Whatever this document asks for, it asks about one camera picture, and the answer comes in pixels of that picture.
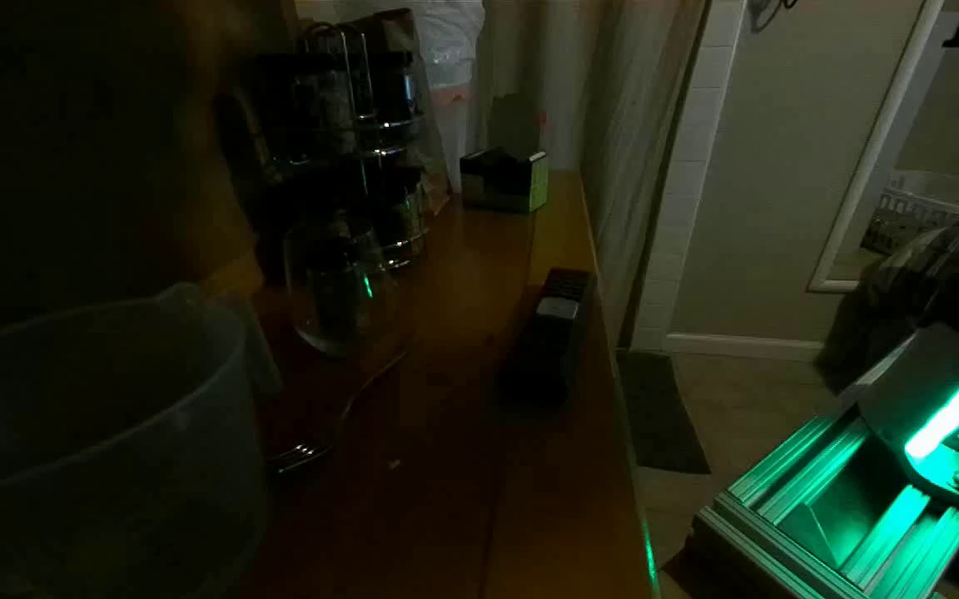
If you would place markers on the black rectangular box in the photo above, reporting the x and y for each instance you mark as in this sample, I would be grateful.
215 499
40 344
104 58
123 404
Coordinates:
545 356

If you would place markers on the green and black box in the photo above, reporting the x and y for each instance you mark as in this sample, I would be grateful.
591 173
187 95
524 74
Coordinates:
504 186

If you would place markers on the dark glass coffee maker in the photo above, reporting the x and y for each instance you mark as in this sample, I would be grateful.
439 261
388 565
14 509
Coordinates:
333 173

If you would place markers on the metal spoon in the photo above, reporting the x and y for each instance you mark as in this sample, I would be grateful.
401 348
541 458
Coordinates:
308 413

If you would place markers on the white lined trash bin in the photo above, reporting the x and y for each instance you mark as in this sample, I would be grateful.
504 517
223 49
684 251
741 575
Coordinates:
451 49

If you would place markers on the clear plastic measuring jug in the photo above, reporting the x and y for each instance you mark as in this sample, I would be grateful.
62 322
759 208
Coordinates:
129 461

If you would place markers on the white laundry basket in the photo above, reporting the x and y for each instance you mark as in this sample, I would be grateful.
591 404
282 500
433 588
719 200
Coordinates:
911 204

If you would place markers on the aluminium extrusion robot mount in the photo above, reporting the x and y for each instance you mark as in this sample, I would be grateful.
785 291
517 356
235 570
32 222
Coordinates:
825 513

